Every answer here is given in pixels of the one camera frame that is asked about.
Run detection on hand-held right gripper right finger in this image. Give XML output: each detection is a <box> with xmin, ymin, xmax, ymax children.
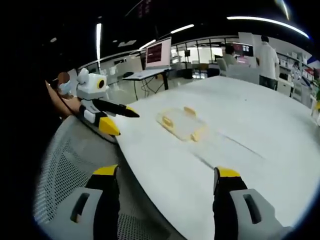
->
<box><xmin>212</xmin><ymin>166</ymin><xmax>294</xmax><ymax>240</ymax></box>

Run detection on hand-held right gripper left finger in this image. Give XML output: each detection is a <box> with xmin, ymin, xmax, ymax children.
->
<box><xmin>47</xmin><ymin>164</ymin><xmax>121</xmax><ymax>240</ymax></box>

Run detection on grey mesh office chair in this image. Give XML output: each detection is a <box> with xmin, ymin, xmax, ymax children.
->
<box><xmin>33</xmin><ymin>114</ymin><xmax>177</xmax><ymax>240</ymax></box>

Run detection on long ceiling light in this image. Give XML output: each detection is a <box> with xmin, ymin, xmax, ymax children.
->
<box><xmin>226</xmin><ymin>15</ymin><xmax>310</xmax><ymax>39</ymax></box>
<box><xmin>170</xmin><ymin>23</ymin><xmax>195</xmax><ymax>35</ymax></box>
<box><xmin>95</xmin><ymin>22</ymin><xmax>103</xmax><ymax>62</ymax></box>
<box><xmin>138</xmin><ymin>39</ymin><xmax>157</xmax><ymax>50</ymax></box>

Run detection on white desk with black legs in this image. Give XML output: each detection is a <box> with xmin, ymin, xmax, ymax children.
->
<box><xmin>122</xmin><ymin>67</ymin><xmax>176</xmax><ymax>101</ymax></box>

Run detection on large monitor on stand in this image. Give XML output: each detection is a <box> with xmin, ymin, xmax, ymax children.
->
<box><xmin>144</xmin><ymin>36</ymin><xmax>173</xmax><ymax>71</ymax></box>

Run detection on clear plastic tray yellow clips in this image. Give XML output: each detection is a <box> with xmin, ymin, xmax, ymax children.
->
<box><xmin>155</xmin><ymin>106</ymin><xmax>209</xmax><ymax>144</ymax></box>

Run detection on white office chair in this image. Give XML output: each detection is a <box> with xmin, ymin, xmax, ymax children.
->
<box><xmin>215</xmin><ymin>57</ymin><xmax>229</xmax><ymax>77</ymax></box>

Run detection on white storage shelves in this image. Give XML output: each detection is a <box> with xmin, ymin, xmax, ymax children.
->
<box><xmin>276</xmin><ymin>49</ymin><xmax>320</xmax><ymax>109</ymax></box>

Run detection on wall screen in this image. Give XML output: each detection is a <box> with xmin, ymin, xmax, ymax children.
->
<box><xmin>232</xmin><ymin>43</ymin><xmax>255</xmax><ymax>58</ymax></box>

